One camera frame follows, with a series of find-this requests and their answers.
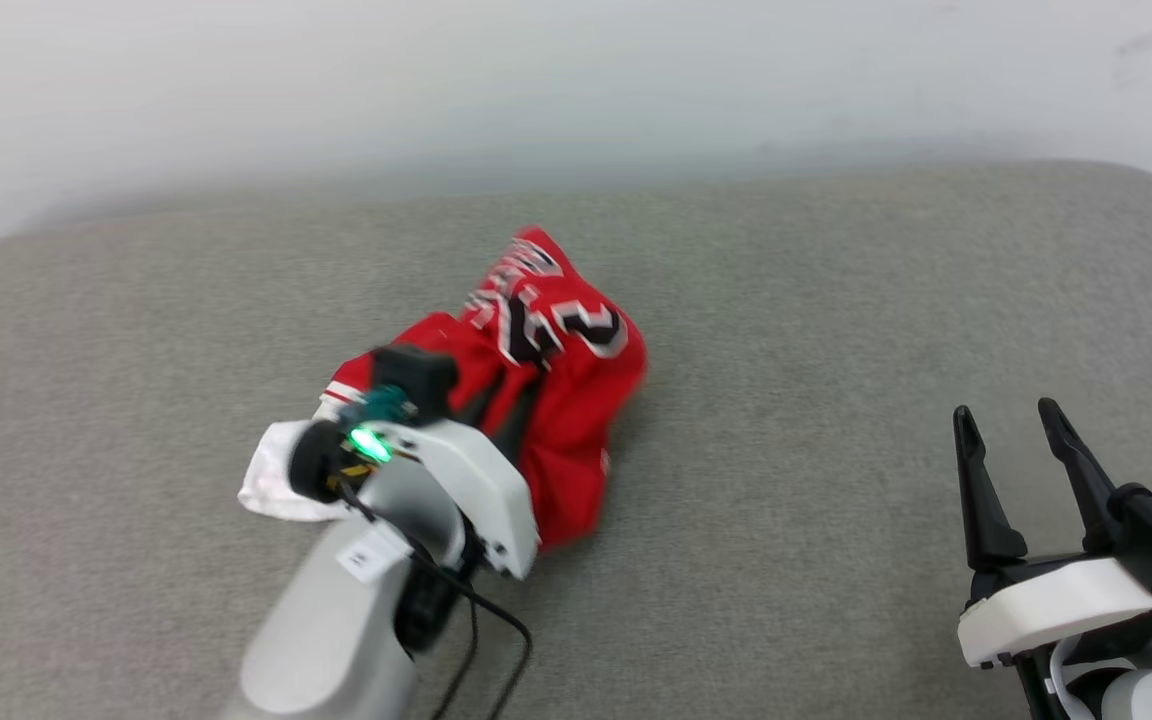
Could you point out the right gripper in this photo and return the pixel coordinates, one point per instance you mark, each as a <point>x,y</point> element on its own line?
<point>1056,605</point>

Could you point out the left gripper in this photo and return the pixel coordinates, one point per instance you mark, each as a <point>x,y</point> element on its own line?
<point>481,490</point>

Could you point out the red basketball jersey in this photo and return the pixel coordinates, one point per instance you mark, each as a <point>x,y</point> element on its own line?
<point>566,440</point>

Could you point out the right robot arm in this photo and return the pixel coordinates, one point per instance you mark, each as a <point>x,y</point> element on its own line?
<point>1146,700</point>

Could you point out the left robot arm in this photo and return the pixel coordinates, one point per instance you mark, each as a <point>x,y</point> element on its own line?
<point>326,640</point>

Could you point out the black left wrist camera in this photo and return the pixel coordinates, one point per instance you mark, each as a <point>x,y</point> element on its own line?
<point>416,375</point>

